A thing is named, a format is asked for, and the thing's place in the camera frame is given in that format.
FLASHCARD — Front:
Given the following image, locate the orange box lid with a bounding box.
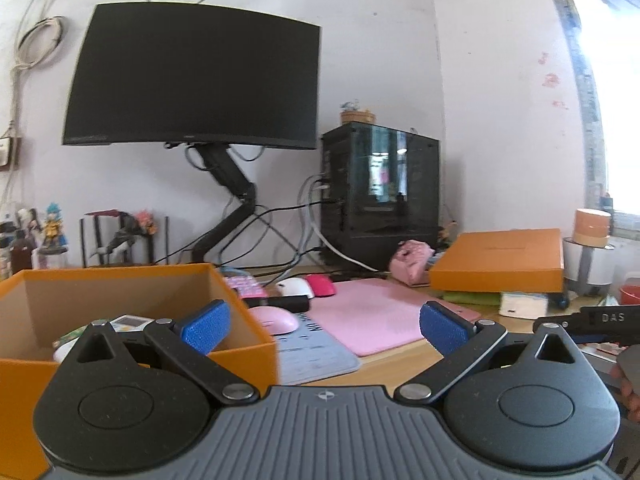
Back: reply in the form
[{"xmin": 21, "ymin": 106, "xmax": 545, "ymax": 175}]
[{"xmin": 428, "ymin": 229, "xmax": 564, "ymax": 294}]

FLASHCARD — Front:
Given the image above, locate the green tissue pack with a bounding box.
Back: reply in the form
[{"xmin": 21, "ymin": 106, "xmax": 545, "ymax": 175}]
[{"xmin": 53, "ymin": 318, "xmax": 113, "ymax": 352}]

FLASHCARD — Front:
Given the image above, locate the white remote control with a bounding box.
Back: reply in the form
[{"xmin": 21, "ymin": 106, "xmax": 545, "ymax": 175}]
[{"xmin": 111, "ymin": 314, "xmax": 153, "ymax": 333}]

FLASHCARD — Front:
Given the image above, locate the person's right hand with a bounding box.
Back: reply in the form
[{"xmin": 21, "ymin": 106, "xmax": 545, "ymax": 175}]
[{"xmin": 611, "ymin": 364, "xmax": 640, "ymax": 422}]

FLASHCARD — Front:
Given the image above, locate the white tissue box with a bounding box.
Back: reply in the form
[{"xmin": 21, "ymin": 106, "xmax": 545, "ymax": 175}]
[{"xmin": 499, "ymin": 292, "xmax": 549, "ymax": 320}]

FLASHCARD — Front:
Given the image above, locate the pink mechanical keyboard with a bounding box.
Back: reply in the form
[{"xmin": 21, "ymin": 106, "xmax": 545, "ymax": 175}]
[{"xmin": 224, "ymin": 274, "xmax": 269, "ymax": 299}]

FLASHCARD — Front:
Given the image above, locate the pink computer mouse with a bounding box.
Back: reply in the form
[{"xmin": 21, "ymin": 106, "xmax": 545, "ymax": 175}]
[{"xmin": 248, "ymin": 306, "xmax": 299, "ymax": 336}]

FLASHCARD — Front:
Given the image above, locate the pink plush toy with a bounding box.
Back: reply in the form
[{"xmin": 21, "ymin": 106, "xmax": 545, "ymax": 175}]
[{"xmin": 388, "ymin": 240, "xmax": 435, "ymax": 286}]

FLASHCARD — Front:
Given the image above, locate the pink desk mat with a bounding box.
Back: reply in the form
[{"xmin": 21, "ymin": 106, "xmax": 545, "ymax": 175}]
[{"xmin": 304, "ymin": 276, "xmax": 483, "ymax": 359}]

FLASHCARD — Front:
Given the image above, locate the orange tape roll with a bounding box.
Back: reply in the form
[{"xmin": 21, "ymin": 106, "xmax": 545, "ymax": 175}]
[{"xmin": 572, "ymin": 208, "xmax": 611, "ymax": 248}]

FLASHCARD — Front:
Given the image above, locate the white computer mouse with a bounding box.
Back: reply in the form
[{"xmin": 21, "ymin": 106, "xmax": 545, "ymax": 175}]
[{"xmin": 276, "ymin": 278, "xmax": 314, "ymax": 299}]

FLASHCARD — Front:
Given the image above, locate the black router with antennas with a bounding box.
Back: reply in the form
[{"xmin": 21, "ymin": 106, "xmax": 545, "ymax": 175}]
[{"xmin": 78, "ymin": 209, "xmax": 170, "ymax": 268}]

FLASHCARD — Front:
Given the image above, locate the magenta computer mouse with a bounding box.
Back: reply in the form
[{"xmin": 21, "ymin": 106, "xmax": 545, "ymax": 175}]
[{"xmin": 304, "ymin": 274, "xmax": 336, "ymax": 298}]

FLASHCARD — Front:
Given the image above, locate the orange open cardboard box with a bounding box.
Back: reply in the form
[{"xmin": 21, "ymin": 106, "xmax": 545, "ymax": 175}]
[{"xmin": 1, "ymin": 264, "xmax": 279, "ymax": 479}]

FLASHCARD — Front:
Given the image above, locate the blue haired anime figure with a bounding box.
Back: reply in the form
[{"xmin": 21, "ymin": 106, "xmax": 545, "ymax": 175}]
[{"xmin": 39, "ymin": 203, "xmax": 68, "ymax": 256}]

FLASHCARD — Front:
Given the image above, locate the black glass PC tower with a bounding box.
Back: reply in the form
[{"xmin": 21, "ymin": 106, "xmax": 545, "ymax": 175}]
[{"xmin": 320, "ymin": 122, "xmax": 440, "ymax": 271}]

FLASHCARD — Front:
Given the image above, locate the brown glass bottle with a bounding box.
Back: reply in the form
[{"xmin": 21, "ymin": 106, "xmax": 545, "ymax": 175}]
[{"xmin": 10, "ymin": 229, "xmax": 36, "ymax": 274}]

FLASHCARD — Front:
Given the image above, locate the black haired anime figure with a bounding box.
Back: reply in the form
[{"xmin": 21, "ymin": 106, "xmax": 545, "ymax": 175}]
[{"xmin": 17, "ymin": 208, "xmax": 42, "ymax": 248}]

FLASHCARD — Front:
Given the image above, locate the small wicker basket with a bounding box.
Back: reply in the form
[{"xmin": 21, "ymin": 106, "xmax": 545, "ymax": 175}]
[{"xmin": 340, "ymin": 100, "xmax": 376, "ymax": 125}]

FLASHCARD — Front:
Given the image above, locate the black curved monitor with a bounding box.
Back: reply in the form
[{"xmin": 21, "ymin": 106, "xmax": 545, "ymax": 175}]
[{"xmin": 62, "ymin": 2, "xmax": 321, "ymax": 150}]

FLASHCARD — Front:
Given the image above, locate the wall power socket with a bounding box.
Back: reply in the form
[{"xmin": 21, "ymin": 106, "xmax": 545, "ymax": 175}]
[{"xmin": 0, "ymin": 136, "xmax": 22, "ymax": 171}]

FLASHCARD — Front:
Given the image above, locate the coiled white wall cable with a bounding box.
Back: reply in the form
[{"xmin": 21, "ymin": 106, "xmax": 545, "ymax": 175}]
[{"xmin": 14, "ymin": 15, "xmax": 68, "ymax": 71}]

